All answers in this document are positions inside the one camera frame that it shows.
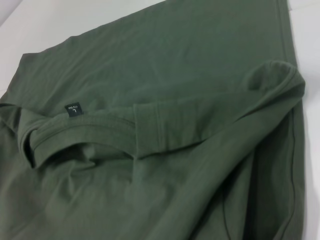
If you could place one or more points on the dark green T-shirt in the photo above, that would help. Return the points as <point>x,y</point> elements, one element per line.
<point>150,125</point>

